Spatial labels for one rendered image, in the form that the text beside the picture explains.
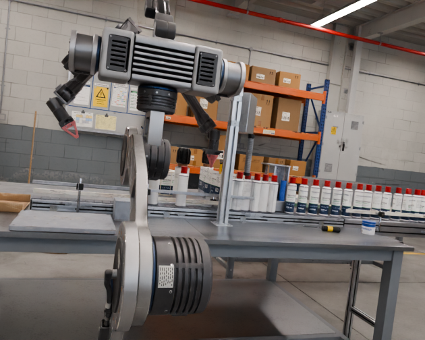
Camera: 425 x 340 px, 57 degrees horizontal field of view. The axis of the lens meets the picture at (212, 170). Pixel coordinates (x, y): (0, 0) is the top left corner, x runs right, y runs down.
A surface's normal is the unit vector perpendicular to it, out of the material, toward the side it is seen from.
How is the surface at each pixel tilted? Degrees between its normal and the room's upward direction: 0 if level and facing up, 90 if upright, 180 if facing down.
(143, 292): 90
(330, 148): 90
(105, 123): 90
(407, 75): 90
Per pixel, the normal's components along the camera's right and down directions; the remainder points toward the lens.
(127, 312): 0.25, 0.40
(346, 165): 0.30, 0.08
